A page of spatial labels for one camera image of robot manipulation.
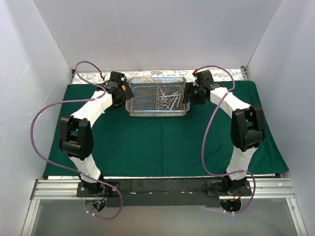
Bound floral patterned table mat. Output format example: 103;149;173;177
79;67;246;84

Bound metal mesh instrument tray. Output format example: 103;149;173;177
126;77;190;117

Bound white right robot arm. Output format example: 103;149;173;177
183;69;266;196

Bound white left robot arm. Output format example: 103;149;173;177
59;71;134;197

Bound green surgical cloth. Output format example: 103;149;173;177
49;81;289;177

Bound steel surgical scissors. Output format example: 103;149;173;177
155;87;182;111

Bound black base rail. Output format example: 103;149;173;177
76;177;253;207

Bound steel surgical forceps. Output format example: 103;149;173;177
166;95;181;110

